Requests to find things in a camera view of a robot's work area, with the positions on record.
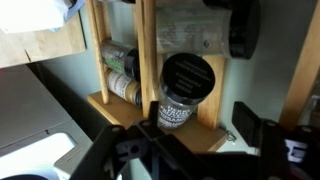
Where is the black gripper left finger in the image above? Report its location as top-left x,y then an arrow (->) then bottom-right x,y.
69,100 -> 214,180

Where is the green label spice jar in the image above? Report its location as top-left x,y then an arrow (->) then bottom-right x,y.
100,39 -> 141,81

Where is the white cloth towel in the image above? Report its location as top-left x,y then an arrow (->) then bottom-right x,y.
0,0 -> 79,34

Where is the white electric stove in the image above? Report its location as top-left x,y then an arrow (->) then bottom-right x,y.
0,64 -> 94,180

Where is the small metal wire hook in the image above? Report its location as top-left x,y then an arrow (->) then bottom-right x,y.
224,129 -> 238,143

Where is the glass spice jar printed lid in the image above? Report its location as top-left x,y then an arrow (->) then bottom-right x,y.
157,52 -> 217,132

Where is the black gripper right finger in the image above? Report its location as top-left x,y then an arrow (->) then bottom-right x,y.
232,101 -> 320,180

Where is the pale blue card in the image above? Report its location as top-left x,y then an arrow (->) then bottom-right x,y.
49,0 -> 86,33

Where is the wooden spice rack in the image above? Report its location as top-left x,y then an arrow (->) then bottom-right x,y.
84,0 -> 229,153
279,0 -> 320,131

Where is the yellow spice glass jar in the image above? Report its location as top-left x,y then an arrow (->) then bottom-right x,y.
105,68 -> 143,108

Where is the large glass jar black lid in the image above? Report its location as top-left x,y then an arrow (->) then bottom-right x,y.
155,0 -> 262,60

